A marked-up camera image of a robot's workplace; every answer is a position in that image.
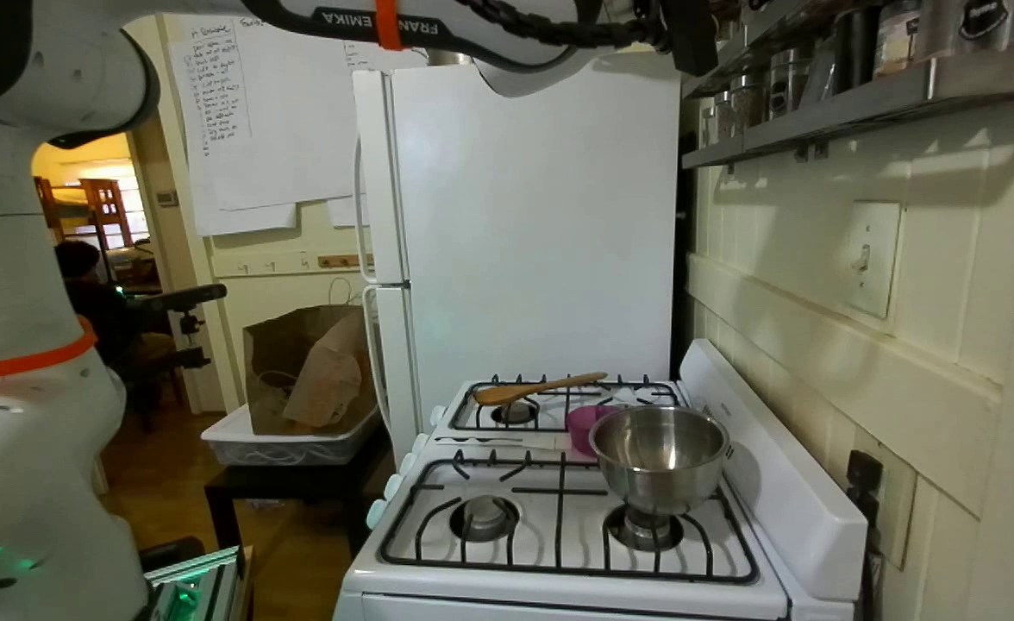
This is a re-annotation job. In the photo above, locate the metal spice rack shelf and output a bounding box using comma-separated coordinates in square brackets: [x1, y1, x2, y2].
[680, 46, 1014, 173]
[680, 0, 786, 102]

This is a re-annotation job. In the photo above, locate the wooden spoon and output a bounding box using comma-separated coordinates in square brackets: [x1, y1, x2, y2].
[469, 368, 609, 410]

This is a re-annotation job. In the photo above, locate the white refrigerator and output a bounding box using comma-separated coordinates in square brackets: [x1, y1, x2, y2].
[347, 47, 685, 464]

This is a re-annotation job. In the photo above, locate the pink plastic cup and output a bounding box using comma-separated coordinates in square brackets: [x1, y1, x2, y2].
[565, 396, 622, 458]

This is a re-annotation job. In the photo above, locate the stainless steel pot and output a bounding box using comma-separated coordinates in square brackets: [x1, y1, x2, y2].
[587, 404, 739, 552]

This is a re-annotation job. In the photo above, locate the brown paper bag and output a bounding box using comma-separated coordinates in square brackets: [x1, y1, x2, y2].
[241, 300, 380, 437]

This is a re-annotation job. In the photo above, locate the white plastic bin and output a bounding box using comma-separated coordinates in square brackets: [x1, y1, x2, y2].
[198, 401, 385, 471]

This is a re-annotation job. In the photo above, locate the black side table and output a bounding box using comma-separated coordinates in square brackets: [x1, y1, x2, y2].
[200, 443, 401, 555]

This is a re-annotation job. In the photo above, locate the white paper sheet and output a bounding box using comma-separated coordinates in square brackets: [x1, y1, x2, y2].
[158, 10, 363, 237]

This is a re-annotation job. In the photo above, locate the white gas stove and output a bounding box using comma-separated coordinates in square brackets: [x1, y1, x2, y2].
[331, 335, 874, 621]

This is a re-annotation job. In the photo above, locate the seated person in dark clothes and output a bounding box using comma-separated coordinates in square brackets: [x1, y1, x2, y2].
[53, 237, 183, 395]

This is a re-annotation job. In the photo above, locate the wooden chair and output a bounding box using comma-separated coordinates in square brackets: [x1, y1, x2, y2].
[32, 173, 137, 251]

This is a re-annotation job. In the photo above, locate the metal box with green light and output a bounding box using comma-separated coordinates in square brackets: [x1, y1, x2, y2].
[137, 543, 250, 621]

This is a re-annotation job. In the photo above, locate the black cable bundle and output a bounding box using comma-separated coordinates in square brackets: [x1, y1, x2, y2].
[241, 0, 718, 72]

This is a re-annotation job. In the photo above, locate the orange velcro strap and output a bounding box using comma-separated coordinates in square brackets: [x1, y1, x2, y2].
[0, 326, 100, 395]
[370, 0, 406, 53]

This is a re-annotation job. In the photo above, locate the black camera on stand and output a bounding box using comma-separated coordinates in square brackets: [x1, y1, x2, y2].
[124, 279, 231, 373]

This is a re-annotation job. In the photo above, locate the white light switch plate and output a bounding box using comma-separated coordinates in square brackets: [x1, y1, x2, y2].
[841, 200, 905, 326]

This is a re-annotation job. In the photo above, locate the wall outlet with black plug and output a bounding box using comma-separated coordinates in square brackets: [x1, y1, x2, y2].
[846, 447, 920, 576]

